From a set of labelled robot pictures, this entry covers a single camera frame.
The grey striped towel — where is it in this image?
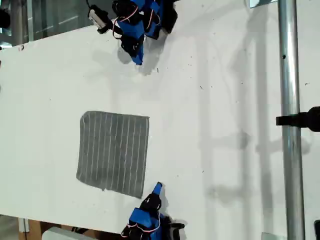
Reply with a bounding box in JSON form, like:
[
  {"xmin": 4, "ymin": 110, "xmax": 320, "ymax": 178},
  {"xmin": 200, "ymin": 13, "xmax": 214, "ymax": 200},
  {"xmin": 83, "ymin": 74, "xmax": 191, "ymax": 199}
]
[{"xmin": 75, "ymin": 110, "xmax": 151, "ymax": 200}]

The white box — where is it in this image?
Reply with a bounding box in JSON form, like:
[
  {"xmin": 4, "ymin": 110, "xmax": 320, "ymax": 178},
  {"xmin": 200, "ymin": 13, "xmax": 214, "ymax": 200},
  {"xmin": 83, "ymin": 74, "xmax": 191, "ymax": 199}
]
[{"xmin": 41, "ymin": 226, "xmax": 85, "ymax": 240}]

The black round object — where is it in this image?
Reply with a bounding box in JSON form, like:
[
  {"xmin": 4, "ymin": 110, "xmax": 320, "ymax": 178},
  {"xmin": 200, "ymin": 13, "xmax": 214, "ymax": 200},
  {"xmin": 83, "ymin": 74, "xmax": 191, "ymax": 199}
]
[{"xmin": 0, "ymin": 8, "xmax": 12, "ymax": 29}]

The black clamp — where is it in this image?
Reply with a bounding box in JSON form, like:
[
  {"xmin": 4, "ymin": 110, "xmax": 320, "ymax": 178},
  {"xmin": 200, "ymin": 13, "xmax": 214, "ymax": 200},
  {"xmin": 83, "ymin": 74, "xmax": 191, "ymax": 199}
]
[{"xmin": 275, "ymin": 106, "xmax": 320, "ymax": 133}]

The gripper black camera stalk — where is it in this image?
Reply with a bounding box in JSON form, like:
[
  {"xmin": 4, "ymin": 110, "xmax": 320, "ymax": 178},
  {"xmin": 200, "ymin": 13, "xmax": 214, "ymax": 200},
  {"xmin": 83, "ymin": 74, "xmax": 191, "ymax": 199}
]
[{"xmin": 106, "ymin": 20, "xmax": 120, "ymax": 31}]

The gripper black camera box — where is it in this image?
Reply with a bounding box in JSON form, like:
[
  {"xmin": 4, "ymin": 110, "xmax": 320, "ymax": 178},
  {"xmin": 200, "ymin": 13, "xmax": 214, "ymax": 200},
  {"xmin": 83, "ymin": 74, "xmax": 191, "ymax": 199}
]
[
  {"xmin": 169, "ymin": 221, "xmax": 186, "ymax": 240},
  {"xmin": 87, "ymin": 4, "xmax": 111, "ymax": 35}
]

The steel post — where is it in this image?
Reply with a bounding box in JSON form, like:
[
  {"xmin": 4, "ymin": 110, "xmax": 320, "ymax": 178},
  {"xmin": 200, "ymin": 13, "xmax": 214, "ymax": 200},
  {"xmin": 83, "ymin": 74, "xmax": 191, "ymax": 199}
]
[{"xmin": 277, "ymin": 0, "xmax": 306, "ymax": 240}]

